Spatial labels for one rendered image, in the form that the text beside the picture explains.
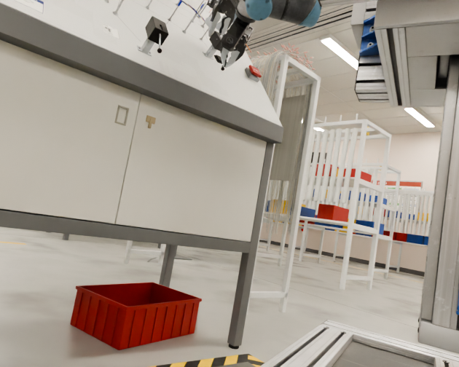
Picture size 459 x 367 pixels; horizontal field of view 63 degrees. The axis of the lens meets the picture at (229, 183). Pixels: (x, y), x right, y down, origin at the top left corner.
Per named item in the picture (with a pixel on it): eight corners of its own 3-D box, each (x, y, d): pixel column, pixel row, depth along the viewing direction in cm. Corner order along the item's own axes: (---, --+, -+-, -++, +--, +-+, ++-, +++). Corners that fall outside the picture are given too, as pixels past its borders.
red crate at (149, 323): (196, 333, 150) (202, 298, 151) (118, 352, 119) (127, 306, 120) (146, 313, 167) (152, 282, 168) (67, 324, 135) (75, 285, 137)
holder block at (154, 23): (141, 66, 108) (158, 39, 102) (135, 41, 114) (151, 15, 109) (155, 72, 111) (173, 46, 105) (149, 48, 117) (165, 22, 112)
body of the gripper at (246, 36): (248, 43, 135) (261, 12, 126) (240, 54, 129) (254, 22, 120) (229, 33, 134) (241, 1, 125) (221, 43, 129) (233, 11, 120)
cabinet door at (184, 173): (251, 242, 142) (268, 141, 146) (116, 224, 108) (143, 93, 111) (247, 241, 144) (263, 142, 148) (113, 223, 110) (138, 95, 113)
